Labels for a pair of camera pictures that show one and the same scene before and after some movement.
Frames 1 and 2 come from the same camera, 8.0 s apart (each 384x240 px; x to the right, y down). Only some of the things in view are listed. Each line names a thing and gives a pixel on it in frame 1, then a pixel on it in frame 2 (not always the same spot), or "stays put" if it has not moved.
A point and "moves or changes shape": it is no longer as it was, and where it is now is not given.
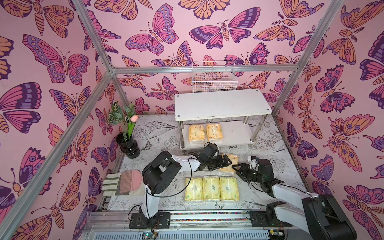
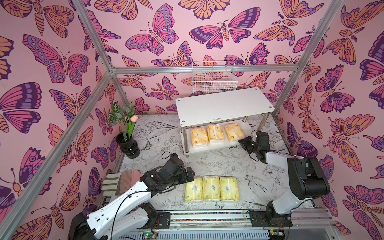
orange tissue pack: (234, 160) → (233, 131)
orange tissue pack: (196, 133) moves or changes shape
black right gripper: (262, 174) → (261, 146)
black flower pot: (130, 148) stays put
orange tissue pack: (214, 131) stays put
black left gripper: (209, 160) → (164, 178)
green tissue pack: (229, 189) stays put
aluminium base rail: (116, 224) stays put
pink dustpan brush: (130, 180) stays put
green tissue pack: (194, 190) stays put
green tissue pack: (211, 187) stays put
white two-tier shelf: (226, 118) stays put
